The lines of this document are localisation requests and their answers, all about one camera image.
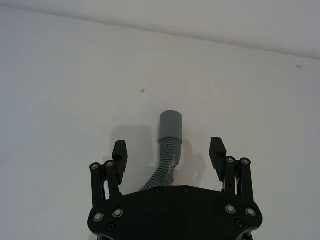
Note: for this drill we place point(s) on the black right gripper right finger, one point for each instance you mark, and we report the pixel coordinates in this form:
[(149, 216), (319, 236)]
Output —
[(220, 160)]

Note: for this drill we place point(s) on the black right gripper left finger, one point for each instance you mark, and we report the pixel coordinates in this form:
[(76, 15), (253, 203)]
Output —
[(120, 160)]

